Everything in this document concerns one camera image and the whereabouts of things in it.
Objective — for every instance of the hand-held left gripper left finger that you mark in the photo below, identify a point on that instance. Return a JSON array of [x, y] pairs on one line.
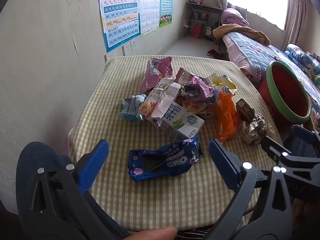
[[93, 165]]

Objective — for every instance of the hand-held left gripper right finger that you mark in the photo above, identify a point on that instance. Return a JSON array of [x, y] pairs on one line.
[[223, 165]]

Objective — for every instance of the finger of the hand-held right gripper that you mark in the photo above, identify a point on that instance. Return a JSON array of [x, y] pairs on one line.
[[305, 140], [272, 147]]

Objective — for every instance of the brown paper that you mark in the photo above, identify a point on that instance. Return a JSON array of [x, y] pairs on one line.
[[256, 130]]

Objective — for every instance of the dark brown small packet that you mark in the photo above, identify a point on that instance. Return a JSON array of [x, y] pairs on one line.
[[246, 110]]

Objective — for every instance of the orange wrapper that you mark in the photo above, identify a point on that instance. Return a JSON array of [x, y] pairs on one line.
[[226, 117]]

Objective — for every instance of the red bin with green rim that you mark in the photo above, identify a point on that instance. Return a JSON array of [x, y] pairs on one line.
[[287, 90]]

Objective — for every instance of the white milk carton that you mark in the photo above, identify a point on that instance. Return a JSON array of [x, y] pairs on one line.
[[182, 122]]

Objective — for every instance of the blue cookie wrapper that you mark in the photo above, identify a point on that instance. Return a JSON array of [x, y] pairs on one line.
[[162, 160]]

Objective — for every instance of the light blue wrapper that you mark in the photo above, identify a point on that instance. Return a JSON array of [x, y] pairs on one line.
[[130, 107]]

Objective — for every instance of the yellow carton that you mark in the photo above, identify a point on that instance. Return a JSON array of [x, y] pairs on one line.
[[225, 82]]

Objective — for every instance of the purple wrapper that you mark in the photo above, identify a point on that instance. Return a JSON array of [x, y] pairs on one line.
[[197, 87]]

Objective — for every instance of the white pink biscuit packet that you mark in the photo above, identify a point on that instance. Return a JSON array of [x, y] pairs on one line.
[[160, 102]]

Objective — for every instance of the pink snack bag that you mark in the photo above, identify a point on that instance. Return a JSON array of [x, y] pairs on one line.
[[157, 72]]

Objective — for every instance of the person's right hand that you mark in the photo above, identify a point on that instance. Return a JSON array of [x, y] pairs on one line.
[[302, 220]]

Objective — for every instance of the person's left hand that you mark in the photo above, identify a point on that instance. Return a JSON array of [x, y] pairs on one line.
[[155, 233]]

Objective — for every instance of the folded blue bedding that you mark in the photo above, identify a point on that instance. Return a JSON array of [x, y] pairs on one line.
[[297, 53]]

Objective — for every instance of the pink bed sheet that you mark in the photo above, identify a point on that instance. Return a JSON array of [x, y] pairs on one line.
[[237, 57]]

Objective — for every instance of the bed with patchwork quilt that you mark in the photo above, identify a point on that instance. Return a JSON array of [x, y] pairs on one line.
[[250, 47]]

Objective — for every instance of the red shoe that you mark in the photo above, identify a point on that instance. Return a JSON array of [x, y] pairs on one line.
[[216, 54], [210, 52]]

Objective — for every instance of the tan blanket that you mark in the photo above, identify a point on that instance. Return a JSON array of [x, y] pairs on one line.
[[240, 31]]

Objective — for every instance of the small red bin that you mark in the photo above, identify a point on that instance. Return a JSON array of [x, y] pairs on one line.
[[197, 31]]

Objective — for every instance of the blue letter chart poster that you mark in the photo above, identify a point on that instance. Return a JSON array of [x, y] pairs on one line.
[[120, 17]]

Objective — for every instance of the black metal desk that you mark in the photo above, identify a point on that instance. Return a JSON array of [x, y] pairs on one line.
[[200, 7]]

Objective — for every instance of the teal chart poster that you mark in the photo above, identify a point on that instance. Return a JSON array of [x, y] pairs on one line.
[[166, 2]]

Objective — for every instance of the white wall socket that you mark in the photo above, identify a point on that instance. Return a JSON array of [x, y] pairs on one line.
[[134, 45], [126, 48]]

